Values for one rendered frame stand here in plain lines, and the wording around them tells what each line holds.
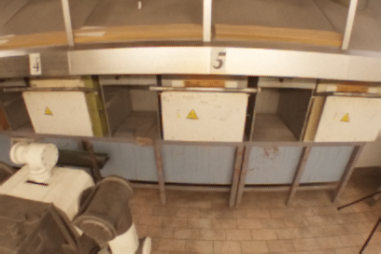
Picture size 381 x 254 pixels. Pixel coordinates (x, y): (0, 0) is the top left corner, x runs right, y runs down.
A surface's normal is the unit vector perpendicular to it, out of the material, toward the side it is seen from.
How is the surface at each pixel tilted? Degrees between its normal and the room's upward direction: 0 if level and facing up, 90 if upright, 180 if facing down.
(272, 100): 90
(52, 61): 80
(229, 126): 90
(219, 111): 90
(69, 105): 90
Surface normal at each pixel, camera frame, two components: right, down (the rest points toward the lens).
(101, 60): -0.05, 0.23
